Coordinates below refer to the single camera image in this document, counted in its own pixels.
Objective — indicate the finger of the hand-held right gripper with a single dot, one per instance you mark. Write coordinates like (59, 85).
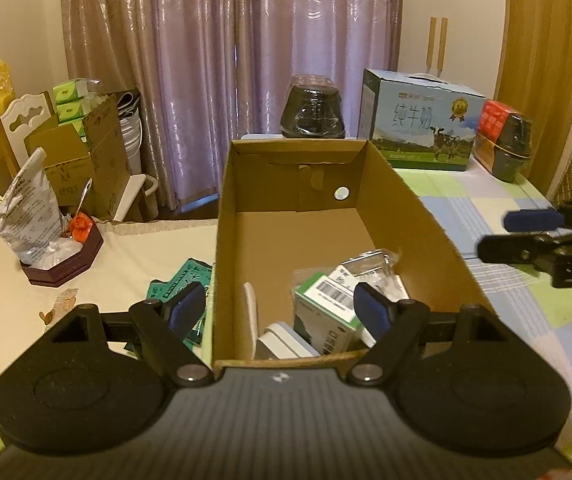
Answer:
(516, 249)
(533, 220)

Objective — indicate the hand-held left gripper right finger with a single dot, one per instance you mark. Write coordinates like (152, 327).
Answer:
(371, 310)

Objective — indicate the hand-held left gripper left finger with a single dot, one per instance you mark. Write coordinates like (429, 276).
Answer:
(186, 305)

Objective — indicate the clear plastic packet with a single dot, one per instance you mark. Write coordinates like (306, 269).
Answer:
(371, 265)

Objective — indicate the green and white carton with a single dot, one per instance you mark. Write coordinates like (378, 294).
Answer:
(323, 320)

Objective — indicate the plain white box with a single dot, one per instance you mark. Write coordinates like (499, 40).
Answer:
(281, 342)

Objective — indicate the checkered cloth desktop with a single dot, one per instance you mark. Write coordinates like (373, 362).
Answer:
(516, 320)

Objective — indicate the green printed flat packet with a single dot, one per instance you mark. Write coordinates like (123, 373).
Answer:
(181, 277)

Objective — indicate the dark jar with red lid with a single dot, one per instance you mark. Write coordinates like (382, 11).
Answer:
(506, 145)

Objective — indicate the cream printed tablecloth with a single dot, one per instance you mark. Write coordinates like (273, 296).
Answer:
(116, 255)

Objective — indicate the brown hexagonal tray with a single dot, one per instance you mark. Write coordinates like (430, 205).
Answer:
(73, 260)

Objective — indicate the white chair armrest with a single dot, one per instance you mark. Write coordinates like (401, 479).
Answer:
(133, 192)

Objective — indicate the orange wrapped item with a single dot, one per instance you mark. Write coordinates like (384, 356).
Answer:
(78, 227)

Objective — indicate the metal spoon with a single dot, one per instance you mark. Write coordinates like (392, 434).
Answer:
(83, 195)

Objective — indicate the blue and green milk carton case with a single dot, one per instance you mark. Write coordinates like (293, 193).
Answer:
(421, 120)

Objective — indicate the small brown cardboard box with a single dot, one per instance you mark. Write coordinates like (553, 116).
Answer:
(101, 155)

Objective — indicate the white plastic bag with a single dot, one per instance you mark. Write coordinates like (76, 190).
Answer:
(28, 205)

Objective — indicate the dark wrapped jar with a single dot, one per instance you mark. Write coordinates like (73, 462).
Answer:
(311, 110)

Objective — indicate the green tissue pack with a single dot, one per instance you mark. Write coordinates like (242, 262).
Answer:
(71, 110)
(68, 90)

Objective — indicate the purple curtain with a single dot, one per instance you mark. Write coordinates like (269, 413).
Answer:
(191, 60)

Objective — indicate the white carved chair back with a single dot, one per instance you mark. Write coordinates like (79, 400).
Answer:
(18, 117)

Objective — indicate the wooden wall strips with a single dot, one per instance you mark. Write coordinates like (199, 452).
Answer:
(438, 45)

